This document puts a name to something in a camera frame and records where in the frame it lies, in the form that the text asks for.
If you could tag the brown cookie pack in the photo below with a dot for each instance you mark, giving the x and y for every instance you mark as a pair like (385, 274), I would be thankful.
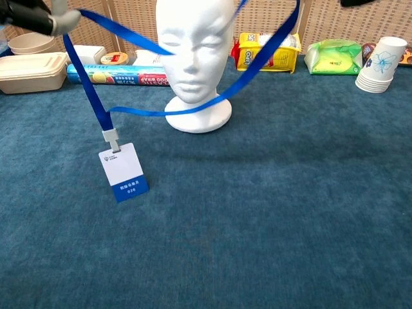
(407, 56)

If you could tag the white foam mannequin head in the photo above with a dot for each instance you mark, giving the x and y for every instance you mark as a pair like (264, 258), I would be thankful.
(196, 77)

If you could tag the blue carpet table cover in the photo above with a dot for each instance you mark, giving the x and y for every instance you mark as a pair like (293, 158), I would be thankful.
(257, 209)

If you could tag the wicker folding screen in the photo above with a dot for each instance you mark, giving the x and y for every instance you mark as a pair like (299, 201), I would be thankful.
(338, 22)

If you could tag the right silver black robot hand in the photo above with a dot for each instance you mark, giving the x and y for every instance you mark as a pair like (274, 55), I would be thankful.
(355, 2)

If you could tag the green wet wipes pack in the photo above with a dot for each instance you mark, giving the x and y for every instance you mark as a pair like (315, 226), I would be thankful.
(334, 59)

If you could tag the beige lidded takeaway container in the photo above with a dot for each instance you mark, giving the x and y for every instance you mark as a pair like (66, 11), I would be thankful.
(30, 74)

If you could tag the white cardboard box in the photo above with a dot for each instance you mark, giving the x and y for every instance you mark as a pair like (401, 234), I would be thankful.
(88, 53)

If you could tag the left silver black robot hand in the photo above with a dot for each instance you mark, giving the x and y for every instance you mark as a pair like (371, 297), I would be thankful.
(38, 16)

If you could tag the white printed plastic package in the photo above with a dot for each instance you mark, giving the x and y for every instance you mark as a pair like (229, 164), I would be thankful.
(146, 59)

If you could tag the beige bowl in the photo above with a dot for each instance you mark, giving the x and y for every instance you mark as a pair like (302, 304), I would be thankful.
(45, 51)
(30, 40)

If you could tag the yellow cracker pack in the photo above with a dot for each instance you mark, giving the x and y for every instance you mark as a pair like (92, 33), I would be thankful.
(283, 58)

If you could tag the blue-lid clear lunch box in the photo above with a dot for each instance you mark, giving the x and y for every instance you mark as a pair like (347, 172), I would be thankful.
(2, 48)

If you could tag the blue plastic wrap box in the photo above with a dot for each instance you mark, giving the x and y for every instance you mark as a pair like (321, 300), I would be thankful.
(125, 77)

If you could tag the round tin with red label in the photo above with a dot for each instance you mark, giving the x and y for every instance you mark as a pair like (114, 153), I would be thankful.
(114, 59)

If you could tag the white paper cup stack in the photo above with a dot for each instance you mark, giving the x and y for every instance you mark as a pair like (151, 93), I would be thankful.
(380, 67)

